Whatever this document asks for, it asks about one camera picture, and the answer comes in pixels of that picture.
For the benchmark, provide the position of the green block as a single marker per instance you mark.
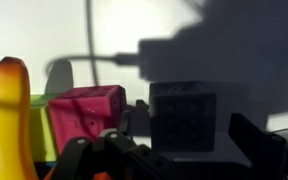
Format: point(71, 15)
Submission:
point(42, 130)

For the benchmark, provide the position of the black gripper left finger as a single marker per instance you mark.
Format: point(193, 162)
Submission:
point(117, 156)

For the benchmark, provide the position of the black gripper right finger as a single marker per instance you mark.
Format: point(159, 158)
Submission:
point(267, 150)

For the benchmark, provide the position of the grey block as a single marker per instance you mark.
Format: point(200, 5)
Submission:
point(184, 120)

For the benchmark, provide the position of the yellow banana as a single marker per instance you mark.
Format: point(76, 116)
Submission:
point(5, 126)

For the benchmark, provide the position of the pink block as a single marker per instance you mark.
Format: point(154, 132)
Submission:
point(84, 113)

